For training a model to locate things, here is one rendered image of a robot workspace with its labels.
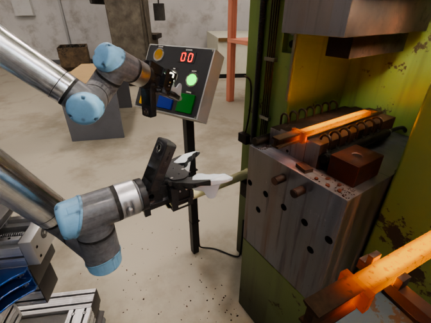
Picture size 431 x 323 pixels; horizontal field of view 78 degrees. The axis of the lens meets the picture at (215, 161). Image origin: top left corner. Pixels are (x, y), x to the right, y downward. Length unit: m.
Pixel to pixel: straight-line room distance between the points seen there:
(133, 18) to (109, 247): 5.10
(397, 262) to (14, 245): 0.90
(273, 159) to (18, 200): 0.66
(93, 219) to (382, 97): 1.09
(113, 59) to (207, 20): 7.81
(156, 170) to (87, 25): 8.32
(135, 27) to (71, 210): 5.10
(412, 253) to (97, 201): 0.54
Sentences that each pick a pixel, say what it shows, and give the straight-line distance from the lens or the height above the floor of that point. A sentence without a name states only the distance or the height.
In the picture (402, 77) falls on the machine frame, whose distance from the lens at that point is 1.21.
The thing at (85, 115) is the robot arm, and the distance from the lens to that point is 0.69.
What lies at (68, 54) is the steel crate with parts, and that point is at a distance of 7.78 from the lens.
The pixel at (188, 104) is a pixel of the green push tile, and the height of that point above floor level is 1.01.
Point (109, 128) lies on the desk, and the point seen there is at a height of 0.13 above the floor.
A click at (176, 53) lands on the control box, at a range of 1.18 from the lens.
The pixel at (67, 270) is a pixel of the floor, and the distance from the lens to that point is 1.89.
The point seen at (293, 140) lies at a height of 0.99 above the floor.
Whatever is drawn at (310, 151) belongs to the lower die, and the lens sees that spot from 0.84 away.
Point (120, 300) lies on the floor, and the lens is 1.65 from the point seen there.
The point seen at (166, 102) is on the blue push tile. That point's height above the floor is 1.00.
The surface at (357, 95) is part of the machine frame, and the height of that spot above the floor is 1.02.
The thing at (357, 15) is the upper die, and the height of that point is 1.31.
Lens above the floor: 1.32
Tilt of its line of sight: 30 degrees down
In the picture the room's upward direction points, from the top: straight up
